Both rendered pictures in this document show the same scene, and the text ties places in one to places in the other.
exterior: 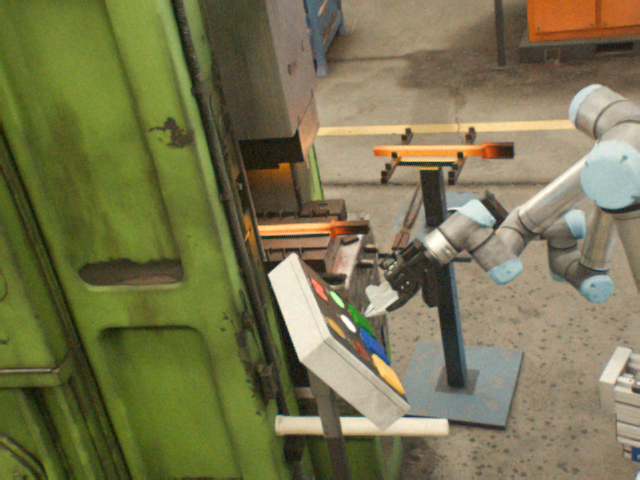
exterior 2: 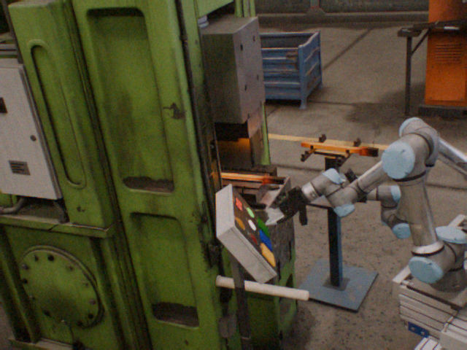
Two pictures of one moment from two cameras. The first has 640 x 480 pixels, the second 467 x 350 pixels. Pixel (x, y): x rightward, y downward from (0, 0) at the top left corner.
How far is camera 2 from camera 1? 0.34 m
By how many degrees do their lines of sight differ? 9
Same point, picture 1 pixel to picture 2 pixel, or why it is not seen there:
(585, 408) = not seen: hidden behind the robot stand
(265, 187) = (236, 154)
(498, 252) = (341, 198)
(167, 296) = (164, 199)
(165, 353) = (163, 231)
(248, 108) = (221, 105)
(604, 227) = not seen: hidden behind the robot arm
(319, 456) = not seen: hidden behind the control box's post
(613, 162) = (397, 152)
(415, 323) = (321, 249)
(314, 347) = (225, 230)
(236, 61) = (217, 79)
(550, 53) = (435, 111)
